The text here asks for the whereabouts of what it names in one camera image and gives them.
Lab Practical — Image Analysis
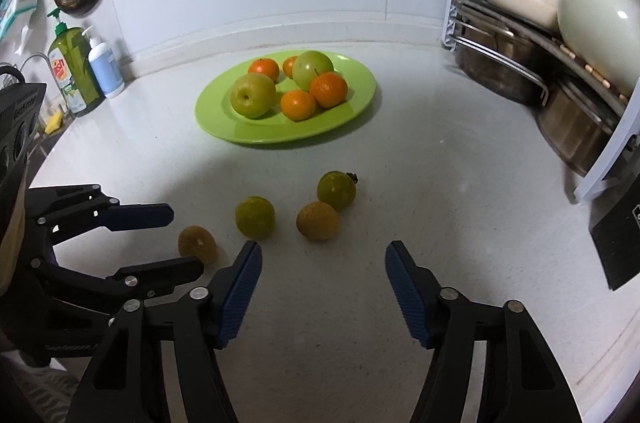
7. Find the printed bag package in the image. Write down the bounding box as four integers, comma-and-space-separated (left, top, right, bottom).
0, 0, 43, 38

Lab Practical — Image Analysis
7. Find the yellow-green apple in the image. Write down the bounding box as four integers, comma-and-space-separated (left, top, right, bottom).
230, 73, 277, 120

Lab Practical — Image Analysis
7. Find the curved steel faucet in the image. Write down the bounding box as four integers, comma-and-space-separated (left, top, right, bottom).
20, 53, 52, 78

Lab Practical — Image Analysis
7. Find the person's left hand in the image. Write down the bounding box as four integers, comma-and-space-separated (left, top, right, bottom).
0, 197, 27, 299

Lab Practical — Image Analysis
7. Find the grey pot rack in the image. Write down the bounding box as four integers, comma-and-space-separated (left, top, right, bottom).
442, 0, 640, 204

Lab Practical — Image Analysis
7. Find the grey patterned cloth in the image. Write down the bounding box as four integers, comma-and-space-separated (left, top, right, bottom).
0, 345, 83, 423

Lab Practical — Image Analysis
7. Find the wide steel pot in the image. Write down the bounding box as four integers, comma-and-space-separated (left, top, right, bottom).
456, 10, 548, 106

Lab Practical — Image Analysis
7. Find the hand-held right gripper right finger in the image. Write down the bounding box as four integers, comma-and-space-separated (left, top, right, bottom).
385, 240, 583, 423

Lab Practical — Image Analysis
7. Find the white ceramic pot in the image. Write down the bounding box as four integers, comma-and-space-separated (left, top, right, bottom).
556, 0, 640, 96

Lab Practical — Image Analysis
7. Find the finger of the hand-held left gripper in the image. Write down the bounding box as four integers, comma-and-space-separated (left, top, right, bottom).
30, 255, 205, 304
25, 184, 175, 245

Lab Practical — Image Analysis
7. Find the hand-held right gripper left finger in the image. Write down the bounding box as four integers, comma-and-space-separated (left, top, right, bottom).
65, 240, 263, 423

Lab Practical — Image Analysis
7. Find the green apple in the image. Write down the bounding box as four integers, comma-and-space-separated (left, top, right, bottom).
292, 50, 335, 91

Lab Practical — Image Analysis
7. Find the green plate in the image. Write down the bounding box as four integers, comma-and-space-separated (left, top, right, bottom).
195, 49, 377, 145

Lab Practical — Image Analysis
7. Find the white blue pump bottle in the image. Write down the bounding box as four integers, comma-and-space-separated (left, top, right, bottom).
81, 25, 126, 100

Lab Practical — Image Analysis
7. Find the green dish soap bottle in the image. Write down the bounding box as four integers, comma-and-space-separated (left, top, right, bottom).
47, 9, 106, 118

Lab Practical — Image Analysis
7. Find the small steel pot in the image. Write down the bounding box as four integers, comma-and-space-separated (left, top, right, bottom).
537, 75, 621, 178

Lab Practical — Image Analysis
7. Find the small brown fruit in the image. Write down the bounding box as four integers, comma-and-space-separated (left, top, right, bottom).
178, 226, 218, 264
296, 201, 341, 242

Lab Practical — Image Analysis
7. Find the small green fruit with stem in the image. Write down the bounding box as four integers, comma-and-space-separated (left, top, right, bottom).
317, 171, 359, 212

